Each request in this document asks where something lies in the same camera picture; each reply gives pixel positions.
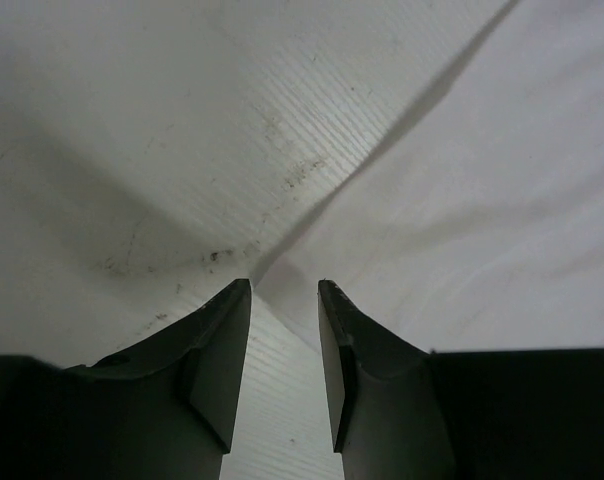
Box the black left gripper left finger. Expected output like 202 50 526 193
0 279 251 479

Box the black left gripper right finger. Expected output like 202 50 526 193
318 280 604 479

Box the white tank top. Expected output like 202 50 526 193
256 1 604 351

